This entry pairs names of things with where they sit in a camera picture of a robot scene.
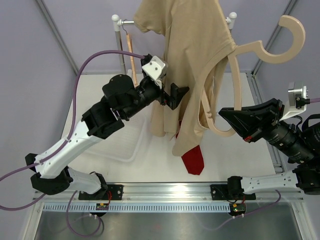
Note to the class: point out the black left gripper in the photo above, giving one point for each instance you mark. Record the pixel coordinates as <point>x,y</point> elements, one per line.
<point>176,93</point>

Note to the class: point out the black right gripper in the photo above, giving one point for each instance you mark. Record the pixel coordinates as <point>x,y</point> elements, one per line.
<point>250,118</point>

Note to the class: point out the beige t shirt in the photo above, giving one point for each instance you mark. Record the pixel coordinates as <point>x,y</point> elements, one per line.
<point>196,49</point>

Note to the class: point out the bright red t shirt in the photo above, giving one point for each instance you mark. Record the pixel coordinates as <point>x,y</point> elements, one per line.
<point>191,154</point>

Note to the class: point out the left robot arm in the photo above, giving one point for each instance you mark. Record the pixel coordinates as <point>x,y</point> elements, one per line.
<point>121,101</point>

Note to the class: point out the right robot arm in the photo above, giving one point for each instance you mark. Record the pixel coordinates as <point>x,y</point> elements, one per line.
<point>295,147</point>

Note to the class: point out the light wood hanger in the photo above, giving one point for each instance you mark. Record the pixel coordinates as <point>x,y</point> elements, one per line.
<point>130,49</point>

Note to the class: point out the metal clothes rack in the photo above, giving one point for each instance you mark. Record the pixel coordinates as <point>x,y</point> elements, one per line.
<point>118,25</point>

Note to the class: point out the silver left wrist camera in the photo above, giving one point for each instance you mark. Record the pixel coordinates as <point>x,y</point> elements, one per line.
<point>155,68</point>

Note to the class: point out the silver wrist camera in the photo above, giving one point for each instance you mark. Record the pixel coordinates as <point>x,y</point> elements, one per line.
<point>155,68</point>
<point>297,100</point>

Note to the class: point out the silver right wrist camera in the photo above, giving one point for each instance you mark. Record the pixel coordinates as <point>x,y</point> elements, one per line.
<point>297,100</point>

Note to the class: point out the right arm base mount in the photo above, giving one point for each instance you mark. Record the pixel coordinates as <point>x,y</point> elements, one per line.
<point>231,192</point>

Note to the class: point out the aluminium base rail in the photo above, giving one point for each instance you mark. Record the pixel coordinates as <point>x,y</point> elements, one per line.
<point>174,192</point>

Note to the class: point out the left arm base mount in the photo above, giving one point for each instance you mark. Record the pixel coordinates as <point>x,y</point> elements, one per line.
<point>107,192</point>

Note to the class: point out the white slotted cable duct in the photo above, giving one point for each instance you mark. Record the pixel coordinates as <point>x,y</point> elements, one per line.
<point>119,207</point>

